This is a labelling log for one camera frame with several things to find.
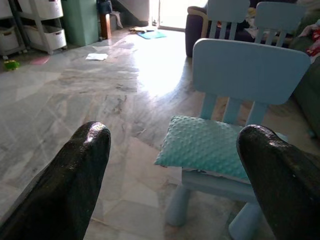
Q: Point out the green plastic toy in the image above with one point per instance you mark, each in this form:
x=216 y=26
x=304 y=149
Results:
x=11 y=65

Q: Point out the white storage bin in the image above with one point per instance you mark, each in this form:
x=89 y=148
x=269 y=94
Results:
x=8 y=40
x=53 y=38
x=47 y=7

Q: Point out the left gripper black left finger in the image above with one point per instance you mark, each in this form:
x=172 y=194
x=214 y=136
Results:
x=62 y=187

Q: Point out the dark green leather sofa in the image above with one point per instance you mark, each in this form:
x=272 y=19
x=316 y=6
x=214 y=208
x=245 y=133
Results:
x=308 y=100

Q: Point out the blue cloth bundle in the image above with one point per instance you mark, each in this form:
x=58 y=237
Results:
x=104 y=6

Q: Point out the dark purple sofa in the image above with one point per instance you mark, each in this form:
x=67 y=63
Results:
x=193 y=37

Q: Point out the red white patterned cloth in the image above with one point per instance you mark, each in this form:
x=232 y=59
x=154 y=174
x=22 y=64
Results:
x=312 y=40

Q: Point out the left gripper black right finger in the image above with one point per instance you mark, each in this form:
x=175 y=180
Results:
x=287 y=187

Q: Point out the brown wooden post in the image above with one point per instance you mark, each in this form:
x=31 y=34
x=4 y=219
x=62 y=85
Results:
x=106 y=26

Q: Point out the white paper sheet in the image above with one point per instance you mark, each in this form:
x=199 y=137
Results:
x=96 y=57

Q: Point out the teal dotted pillow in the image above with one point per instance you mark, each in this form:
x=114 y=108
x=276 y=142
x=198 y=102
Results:
x=200 y=145

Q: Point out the light blue child chair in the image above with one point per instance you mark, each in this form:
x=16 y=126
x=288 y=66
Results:
x=277 y=15
x=227 y=10
x=250 y=70

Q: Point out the pale green cabinet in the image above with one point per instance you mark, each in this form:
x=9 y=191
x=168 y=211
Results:
x=80 y=22

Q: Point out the light blue floor mat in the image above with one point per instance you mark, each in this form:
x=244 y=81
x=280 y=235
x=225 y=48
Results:
x=152 y=35

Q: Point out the grey storage trolley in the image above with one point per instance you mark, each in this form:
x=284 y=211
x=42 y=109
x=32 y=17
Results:
x=40 y=27
x=22 y=37

